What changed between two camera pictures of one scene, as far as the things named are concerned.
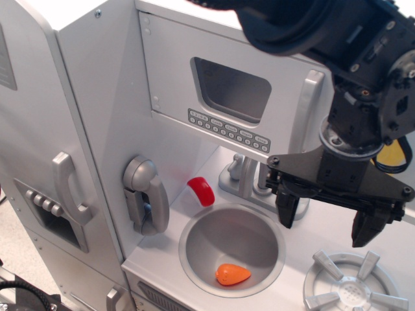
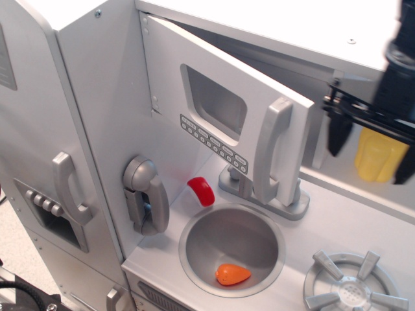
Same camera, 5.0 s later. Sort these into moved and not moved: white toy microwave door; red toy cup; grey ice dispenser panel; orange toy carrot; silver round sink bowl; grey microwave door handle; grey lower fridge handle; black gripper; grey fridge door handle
Moved: grey microwave door handle; white toy microwave door; black gripper
Not moved: grey fridge door handle; orange toy carrot; grey lower fridge handle; grey ice dispenser panel; red toy cup; silver round sink bowl
